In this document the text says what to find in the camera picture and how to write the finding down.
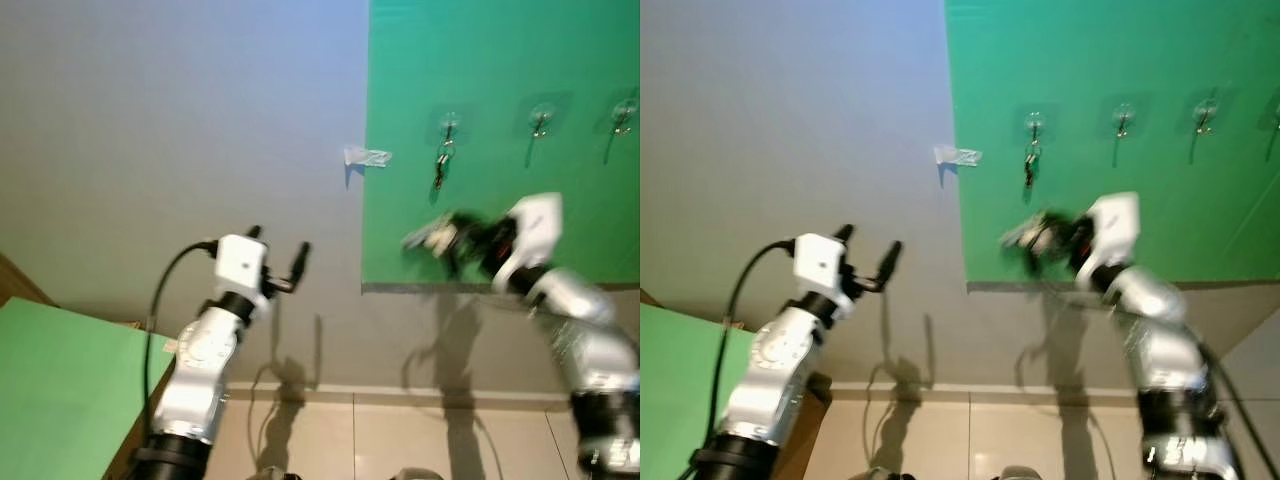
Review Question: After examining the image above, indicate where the brown cardboard box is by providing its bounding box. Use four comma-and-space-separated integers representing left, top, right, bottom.
770, 372, 833, 480

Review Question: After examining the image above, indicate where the green board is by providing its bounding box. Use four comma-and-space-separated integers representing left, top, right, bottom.
640, 303, 756, 480
0, 297, 173, 480

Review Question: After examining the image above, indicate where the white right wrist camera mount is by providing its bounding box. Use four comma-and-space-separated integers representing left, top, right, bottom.
1085, 192, 1141, 291
495, 193, 563, 293

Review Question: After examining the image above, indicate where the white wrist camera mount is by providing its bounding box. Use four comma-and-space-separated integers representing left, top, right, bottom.
213, 235, 271, 321
1085, 192, 1141, 291
495, 193, 563, 293
793, 233, 851, 321

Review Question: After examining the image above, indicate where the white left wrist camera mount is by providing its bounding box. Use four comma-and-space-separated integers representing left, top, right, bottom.
793, 233, 851, 321
213, 235, 271, 321

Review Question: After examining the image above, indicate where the green wall sheet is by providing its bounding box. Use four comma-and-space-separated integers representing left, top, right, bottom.
360, 0, 641, 293
945, 0, 1280, 291

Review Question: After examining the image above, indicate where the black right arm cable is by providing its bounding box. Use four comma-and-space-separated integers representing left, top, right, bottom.
1195, 340, 1280, 480

